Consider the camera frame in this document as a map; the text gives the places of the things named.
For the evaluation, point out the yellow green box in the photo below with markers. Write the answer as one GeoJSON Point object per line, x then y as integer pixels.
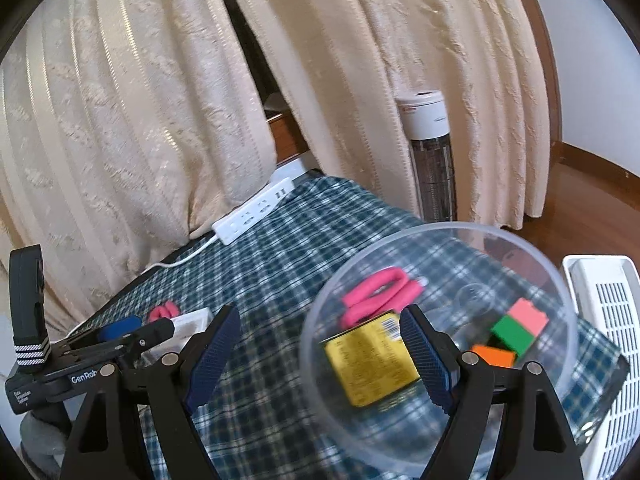
{"type": "Point", "coordinates": [371, 361]}

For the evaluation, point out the orange toy brick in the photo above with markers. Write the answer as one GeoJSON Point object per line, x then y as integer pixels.
{"type": "Point", "coordinates": [495, 356]}

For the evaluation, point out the white medicine box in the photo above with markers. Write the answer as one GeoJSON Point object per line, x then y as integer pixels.
{"type": "Point", "coordinates": [185, 326]}

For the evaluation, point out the white slatted appliance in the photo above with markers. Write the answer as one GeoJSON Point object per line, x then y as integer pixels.
{"type": "Point", "coordinates": [605, 292]}

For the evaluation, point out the left cream curtain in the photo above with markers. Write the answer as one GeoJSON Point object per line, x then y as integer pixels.
{"type": "Point", "coordinates": [128, 127]}

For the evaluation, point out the brown wooden window frame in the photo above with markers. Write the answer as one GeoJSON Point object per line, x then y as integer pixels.
{"type": "Point", "coordinates": [544, 47]}

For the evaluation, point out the pink foam roller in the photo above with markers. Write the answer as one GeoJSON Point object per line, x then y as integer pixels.
{"type": "Point", "coordinates": [386, 290]}
{"type": "Point", "coordinates": [166, 310]}

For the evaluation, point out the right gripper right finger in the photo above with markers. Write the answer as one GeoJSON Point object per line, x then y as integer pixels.
{"type": "Point", "coordinates": [534, 439]}

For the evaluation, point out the white tower fan heater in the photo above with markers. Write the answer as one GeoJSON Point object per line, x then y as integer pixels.
{"type": "Point", "coordinates": [424, 118]}

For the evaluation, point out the cream curtain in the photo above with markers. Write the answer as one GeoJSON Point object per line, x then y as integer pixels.
{"type": "Point", "coordinates": [342, 65]}
{"type": "Point", "coordinates": [128, 127]}

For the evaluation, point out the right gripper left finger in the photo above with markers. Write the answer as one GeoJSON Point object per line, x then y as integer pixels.
{"type": "Point", "coordinates": [107, 441]}

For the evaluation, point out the white power strip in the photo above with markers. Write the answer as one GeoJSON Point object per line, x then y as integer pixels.
{"type": "Point", "coordinates": [239, 221]}

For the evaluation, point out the clear plastic bowl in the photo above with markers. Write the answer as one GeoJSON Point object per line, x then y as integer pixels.
{"type": "Point", "coordinates": [474, 275]}

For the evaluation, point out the right cream curtain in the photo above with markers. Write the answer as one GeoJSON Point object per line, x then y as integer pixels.
{"type": "Point", "coordinates": [342, 65]}

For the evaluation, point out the pink foam roller in bowl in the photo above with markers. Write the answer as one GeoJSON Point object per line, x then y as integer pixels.
{"type": "Point", "coordinates": [386, 290]}

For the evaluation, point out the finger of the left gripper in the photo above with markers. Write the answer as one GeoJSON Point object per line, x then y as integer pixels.
{"type": "Point", "coordinates": [119, 328]}
{"type": "Point", "coordinates": [146, 337]}

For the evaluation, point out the green toy brick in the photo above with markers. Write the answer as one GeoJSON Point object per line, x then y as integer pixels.
{"type": "Point", "coordinates": [509, 334]}

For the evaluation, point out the pink toy brick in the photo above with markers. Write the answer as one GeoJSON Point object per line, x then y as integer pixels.
{"type": "Point", "coordinates": [528, 316]}

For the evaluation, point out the blue plaid tablecloth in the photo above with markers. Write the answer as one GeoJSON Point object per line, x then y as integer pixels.
{"type": "Point", "coordinates": [259, 424]}

